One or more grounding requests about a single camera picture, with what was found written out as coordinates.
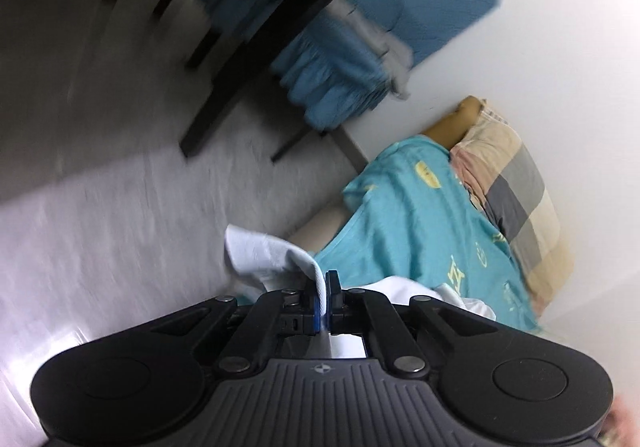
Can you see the beige bed frame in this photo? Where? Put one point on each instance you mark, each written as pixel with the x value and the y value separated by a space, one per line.
pixel 320 227

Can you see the teal printed bed sheet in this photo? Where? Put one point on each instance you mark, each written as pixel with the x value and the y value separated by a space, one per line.
pixel 415 222

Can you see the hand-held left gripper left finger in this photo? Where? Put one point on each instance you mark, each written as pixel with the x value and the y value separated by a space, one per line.
pixel 316 303

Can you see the blue quilted cushion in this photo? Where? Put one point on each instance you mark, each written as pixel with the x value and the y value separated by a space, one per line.
pixel 425 2

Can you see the white t-shirt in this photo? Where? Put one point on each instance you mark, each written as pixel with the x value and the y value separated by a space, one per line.
pixel 272 251

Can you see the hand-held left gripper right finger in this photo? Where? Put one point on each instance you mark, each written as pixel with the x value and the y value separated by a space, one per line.
pixel 330 298

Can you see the blue fabric chair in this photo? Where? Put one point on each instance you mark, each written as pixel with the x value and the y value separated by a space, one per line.
pixel 235 77

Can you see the grey cloth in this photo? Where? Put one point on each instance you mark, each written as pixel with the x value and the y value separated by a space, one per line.
pixel 395 52

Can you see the plaid pillow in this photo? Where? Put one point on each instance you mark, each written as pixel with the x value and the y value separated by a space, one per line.
pixel 515 197

